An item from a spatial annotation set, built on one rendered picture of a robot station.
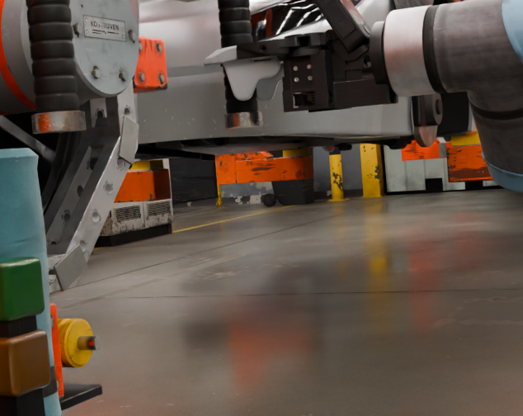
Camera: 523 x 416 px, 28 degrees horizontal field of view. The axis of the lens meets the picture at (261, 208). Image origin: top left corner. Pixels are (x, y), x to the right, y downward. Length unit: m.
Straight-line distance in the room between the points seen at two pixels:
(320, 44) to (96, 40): 0.23
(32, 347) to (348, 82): 0.52
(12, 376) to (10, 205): 0.28
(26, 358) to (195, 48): 3.07
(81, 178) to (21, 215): 0.37
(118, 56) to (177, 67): 2.68
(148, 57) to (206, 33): 2.32
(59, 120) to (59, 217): 0.43
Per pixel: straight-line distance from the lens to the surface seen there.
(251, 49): 1.11
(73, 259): 1.22
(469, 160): 4.69
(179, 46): 3.76
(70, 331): 1.24
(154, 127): 3.85
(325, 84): 1.09
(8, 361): 0.71
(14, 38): 1.04
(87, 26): 1.04
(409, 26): 1.06
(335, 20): 1.10
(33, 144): 1.35
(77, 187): 1.31
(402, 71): 1.06
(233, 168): 7.29
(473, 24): 1.04
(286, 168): 7.11
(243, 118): 1.15
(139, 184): 5.39
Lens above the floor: 0.72
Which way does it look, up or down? 3 degrees down
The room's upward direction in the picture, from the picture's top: 5 degrees counter-clockwise
